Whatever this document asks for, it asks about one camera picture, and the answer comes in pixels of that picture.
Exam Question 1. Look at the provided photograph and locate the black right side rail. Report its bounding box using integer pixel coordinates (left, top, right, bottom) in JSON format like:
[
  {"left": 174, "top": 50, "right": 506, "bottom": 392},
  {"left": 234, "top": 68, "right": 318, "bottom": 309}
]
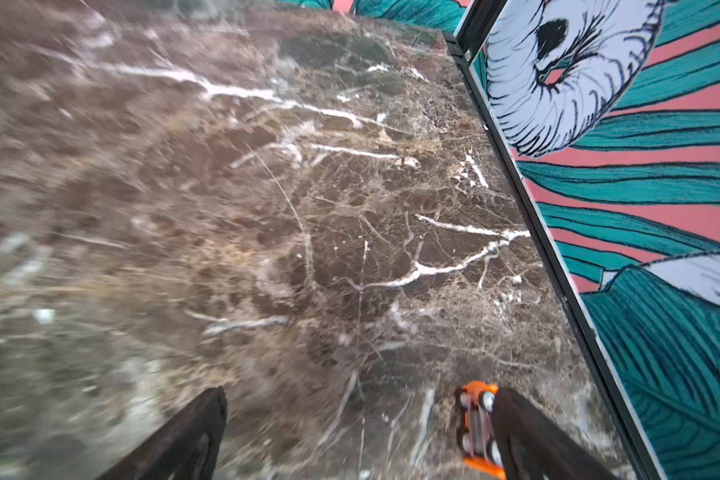
[{"left": 443, "top": 31, "right": 666, "bottom": 479}]

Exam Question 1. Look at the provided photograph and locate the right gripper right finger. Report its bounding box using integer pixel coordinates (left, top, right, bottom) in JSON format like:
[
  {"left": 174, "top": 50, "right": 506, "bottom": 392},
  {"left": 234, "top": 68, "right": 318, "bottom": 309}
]
[{"left": 492, "top": 387, "right": 615, "bottom": 479}]

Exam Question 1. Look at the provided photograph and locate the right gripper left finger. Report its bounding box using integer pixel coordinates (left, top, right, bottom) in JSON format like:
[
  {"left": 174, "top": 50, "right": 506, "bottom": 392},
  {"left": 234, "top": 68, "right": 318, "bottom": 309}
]
[{"left": 98, "top": 386, "right": 227, "bottom": 480}]

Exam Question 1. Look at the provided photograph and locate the right black frame post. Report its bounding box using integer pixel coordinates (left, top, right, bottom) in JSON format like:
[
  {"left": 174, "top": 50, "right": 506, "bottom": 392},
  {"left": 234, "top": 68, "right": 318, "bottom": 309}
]
[{"left": 448, "top": 0, "right": 507, "bottom": 65}]

